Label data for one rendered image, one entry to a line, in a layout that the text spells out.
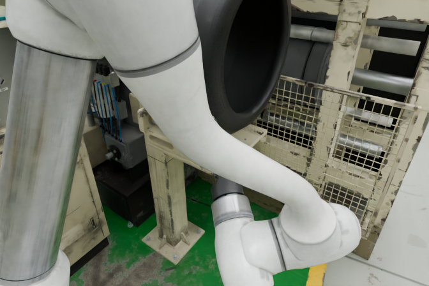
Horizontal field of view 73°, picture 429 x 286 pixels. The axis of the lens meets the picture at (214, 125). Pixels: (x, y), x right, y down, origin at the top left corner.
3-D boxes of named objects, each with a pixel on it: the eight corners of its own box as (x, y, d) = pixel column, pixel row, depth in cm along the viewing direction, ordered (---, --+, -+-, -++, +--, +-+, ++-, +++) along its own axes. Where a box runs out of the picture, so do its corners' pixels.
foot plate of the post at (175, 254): (141, 240, 171) (140, 236, 169) (172, 212, 189) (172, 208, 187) (175, 265, 157) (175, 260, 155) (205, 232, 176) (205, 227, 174)
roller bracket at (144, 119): (139, 132, 115) (136, 110, 110) (201, 97, 143) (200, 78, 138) (145, 135, 113) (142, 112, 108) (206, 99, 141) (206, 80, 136)
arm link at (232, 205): (220, 234, 69) (216, 210, 72) (257, 224, 67) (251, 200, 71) (209, 224, 61) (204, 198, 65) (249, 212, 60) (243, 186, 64)
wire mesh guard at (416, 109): (212, 170, 180) (211, 60, 145) (213, 168, 182) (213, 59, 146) (367, 240, 136) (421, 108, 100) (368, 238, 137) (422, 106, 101)
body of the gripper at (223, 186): (208, 198, 65) (202, 163, 70) (219, 210, 72) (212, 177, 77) (240, 189, 64) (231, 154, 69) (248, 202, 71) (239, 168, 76)
